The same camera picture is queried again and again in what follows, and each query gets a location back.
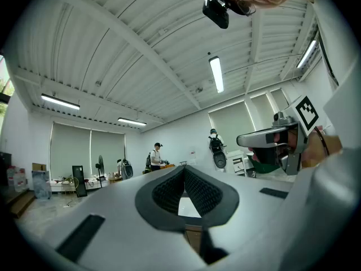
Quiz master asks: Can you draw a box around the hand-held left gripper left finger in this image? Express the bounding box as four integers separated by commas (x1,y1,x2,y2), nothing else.
43,164,211,271

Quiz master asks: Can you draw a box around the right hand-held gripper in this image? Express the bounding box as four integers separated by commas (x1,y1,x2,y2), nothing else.
236,94,328,177

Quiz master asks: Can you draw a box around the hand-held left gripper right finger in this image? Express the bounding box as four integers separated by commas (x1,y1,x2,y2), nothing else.
184,164,297,268

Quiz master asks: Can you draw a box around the person's right forearm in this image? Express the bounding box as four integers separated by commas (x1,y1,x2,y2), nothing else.
300,134,344,169

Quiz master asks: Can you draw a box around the person's right hand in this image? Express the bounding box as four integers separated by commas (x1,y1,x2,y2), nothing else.
274,128,300,152

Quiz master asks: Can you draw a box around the white cabinet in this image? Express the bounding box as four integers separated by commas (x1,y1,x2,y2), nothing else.
227,150,254,177

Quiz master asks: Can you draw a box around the gray roller blind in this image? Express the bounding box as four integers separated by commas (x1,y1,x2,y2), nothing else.
90,130,126,177
270,88,291,112
50,122,93,180
250,93,276,132
208,100,256,152

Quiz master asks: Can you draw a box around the gray hard-shell backpack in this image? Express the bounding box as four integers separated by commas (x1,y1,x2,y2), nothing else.
121,159,134,180
213,151,228,171

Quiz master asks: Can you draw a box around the black backpack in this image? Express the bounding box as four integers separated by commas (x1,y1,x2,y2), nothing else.
209,135,225,155

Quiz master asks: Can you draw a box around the white low table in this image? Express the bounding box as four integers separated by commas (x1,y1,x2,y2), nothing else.
47,176,111,193

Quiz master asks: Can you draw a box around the black speaker box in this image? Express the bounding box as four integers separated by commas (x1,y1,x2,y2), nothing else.
72,165,87,199

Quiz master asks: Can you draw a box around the black standing fan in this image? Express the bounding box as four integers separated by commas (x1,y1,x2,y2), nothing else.
95,154,105,189

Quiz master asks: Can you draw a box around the person's white sweatshirt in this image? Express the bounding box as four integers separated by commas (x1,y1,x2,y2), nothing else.
279,0,361,271

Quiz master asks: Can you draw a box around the ceiling tube light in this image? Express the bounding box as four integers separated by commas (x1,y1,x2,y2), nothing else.
209,55,225,94
296,40,318,69
117,117,147,126
41,93,81,110

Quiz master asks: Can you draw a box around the bluish plastic bag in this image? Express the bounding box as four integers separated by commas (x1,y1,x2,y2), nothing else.
31,170,52,200

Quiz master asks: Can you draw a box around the wooden step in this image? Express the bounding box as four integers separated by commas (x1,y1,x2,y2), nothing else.
8,190,36,218

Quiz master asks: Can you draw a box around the clear water jug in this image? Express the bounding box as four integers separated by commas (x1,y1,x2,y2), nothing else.
7,165,17,191
15,168,29,192

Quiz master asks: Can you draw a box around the dark cabinet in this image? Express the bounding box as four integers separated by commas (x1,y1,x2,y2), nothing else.
0,151,12,186

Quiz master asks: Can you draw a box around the window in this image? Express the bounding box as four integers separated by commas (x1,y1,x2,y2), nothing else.
0,54,15,124

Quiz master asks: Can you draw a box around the yellow wire chair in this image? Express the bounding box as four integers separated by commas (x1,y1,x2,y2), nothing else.
60,176,78,197

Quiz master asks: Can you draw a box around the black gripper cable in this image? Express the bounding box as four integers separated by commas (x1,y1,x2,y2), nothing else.
314,125,331,156

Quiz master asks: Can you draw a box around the black head camera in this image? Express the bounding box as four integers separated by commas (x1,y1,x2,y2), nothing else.
202,0,230,29

